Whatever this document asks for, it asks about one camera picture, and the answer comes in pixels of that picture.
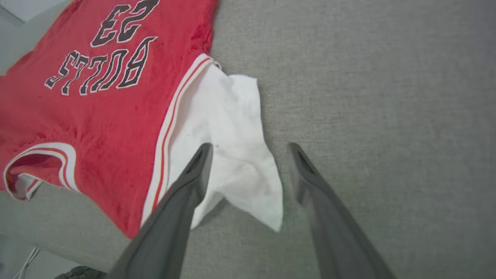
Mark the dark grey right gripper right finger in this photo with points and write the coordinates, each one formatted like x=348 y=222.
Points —
x=333 y=232

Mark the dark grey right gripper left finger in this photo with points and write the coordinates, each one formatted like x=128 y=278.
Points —
x=170 y=224

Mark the grey fabric sofa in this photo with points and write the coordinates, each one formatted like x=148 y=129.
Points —
x=387 y=116

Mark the red Bulls 23 jersey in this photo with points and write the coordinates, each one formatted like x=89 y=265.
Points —
x=97 y=116

